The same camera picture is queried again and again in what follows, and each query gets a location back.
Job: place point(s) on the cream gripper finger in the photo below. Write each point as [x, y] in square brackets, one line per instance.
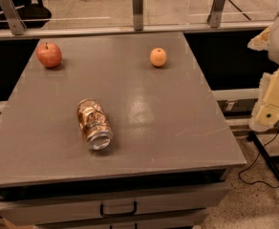
[265, 113]
[260, 41]

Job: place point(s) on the orange fruit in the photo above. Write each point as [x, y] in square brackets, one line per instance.
[158, 57]

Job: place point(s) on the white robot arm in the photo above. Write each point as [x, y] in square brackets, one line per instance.
[273, 42]

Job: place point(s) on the crushed orange soda can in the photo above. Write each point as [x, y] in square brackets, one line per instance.
[94, 125]

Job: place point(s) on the black stand leg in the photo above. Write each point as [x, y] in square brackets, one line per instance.
[252, 137]

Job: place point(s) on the lower grey drawer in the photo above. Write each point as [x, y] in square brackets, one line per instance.
[164, 220]

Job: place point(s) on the red apple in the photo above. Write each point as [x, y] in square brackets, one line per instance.
[49, 55]

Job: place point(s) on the right metal bracket post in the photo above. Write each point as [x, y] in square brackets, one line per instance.
[215, 16]

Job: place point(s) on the metal bracket post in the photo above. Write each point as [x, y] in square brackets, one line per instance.
[14, 21]
[215, 16]
[137, 14]

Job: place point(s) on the grey drawer with black handle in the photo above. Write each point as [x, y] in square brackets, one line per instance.
[152, 200]

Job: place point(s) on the middle metal bracket post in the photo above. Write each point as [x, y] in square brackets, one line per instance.
[137, 14]

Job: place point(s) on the black drawer handle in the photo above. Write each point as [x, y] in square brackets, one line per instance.
[118, 210]

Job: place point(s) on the left metal bracket post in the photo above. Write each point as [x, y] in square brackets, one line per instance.
[14, 21]

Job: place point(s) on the grey horizontal rail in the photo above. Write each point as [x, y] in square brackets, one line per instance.
[190, 28]

